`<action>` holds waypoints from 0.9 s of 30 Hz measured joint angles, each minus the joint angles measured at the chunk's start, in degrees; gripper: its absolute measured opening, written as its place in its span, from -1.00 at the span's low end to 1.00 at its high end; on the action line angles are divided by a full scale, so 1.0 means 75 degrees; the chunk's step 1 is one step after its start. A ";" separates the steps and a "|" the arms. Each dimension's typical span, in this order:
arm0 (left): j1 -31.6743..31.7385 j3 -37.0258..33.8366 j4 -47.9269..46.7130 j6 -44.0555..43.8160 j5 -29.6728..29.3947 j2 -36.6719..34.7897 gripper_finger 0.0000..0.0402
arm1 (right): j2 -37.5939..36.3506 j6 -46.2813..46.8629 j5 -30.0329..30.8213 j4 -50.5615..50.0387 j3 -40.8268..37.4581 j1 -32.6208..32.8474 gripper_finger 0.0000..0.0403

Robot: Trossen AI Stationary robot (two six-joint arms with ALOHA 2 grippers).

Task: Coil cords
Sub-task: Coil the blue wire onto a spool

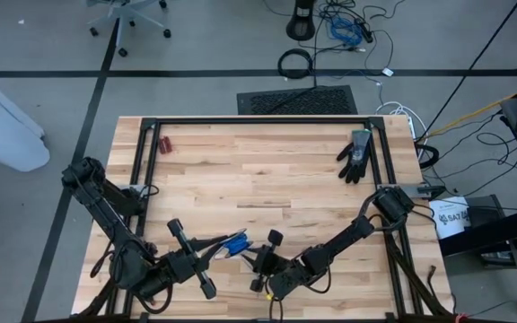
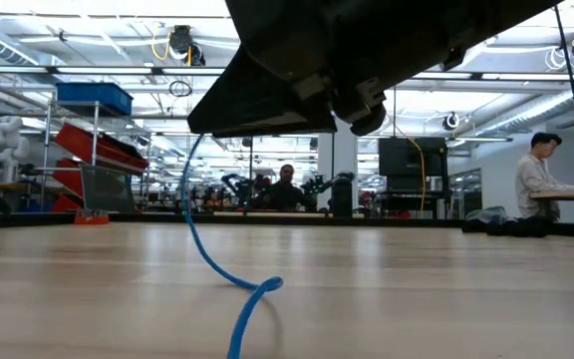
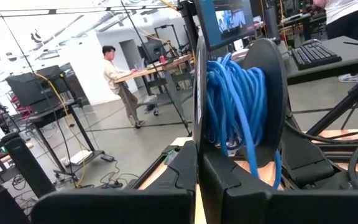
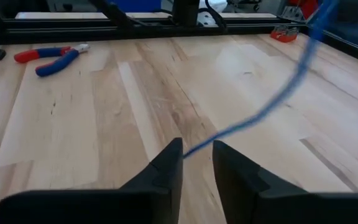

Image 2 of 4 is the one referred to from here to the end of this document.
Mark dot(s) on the grey office chair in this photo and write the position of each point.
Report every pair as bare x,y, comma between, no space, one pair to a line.
107,189

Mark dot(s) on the black monitor cart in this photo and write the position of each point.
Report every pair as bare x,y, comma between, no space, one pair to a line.
411,199

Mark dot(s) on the small red object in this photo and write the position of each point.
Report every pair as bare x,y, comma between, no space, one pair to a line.
91,218

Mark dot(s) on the blue plastic bin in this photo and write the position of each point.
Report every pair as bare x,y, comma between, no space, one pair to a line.
95,97

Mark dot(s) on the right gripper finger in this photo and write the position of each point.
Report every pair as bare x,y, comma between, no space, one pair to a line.
257,107

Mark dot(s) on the black monitor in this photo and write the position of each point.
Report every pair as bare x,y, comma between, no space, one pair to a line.
411,157

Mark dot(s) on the red storage bin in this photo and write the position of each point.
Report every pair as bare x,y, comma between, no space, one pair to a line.
65,203
65,179
83,144

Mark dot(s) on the wooden side table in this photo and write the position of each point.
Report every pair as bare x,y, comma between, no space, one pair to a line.
571,193

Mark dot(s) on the white column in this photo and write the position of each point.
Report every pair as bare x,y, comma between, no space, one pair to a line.
342,159

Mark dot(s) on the black background robot arm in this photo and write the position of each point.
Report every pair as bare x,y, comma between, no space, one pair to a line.
317,184
239,184

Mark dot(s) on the metal shelf rack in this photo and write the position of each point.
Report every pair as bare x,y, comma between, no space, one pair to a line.
46,149

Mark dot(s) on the black workstation frame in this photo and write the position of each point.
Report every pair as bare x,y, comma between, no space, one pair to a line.
251,164

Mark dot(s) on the person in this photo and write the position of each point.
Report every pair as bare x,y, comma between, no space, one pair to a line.
284,192
533,179

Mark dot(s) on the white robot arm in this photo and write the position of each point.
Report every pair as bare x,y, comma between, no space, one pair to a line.
5,149

